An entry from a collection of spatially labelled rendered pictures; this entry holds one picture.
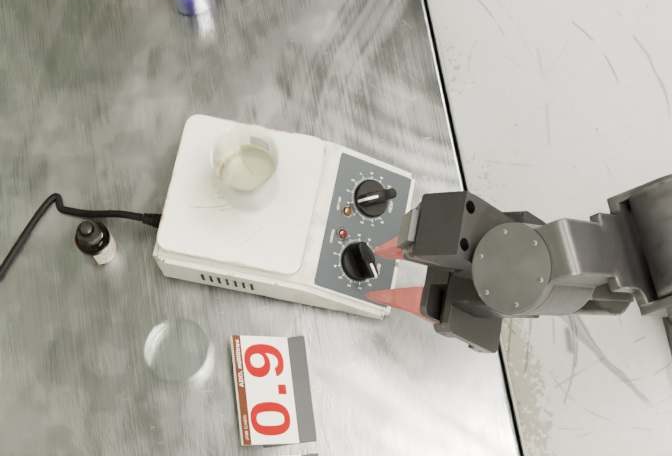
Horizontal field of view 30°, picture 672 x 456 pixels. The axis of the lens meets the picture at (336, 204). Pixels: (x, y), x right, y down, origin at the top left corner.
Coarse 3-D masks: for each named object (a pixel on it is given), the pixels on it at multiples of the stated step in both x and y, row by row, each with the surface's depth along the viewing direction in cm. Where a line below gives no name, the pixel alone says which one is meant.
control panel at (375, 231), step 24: (360, 168) 106; (384, 168) 107; (336, 192) 105; (408, 192) 108; (336, 216) 104; (360, 216) 105; (384, 216) 107; (336, 240) 104; (360, 240) 105; (384, 240) 106; (336, 264) 104; (384, 264) 106; (336, 288) 103; (360, 288) 104; (384, 288) 106
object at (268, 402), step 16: (256, 352) 104; (272, 352) 106; (256, 368) 104; (272, 368) 105; (256, 384) 103; (272, 384) 104; (256, 400) 103; (272, 400) 104; (288, 400) 105; (256, 416) 102; (272, 416) 103; (288, 416) 105; (256, 432) 102; (272, 432) 103; (288, 432) 104
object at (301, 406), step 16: (240, 336) 104; (256, 336) 105; (288, 352) 107; (304, 352) 107; (288, 368) 106; (304, 368) 106; (288, 384) 106; (304, 384) 106; (304, 400) 106; (240, 416) 101; (304, 416) 105; (240, 432) 101; (304, 432) 105
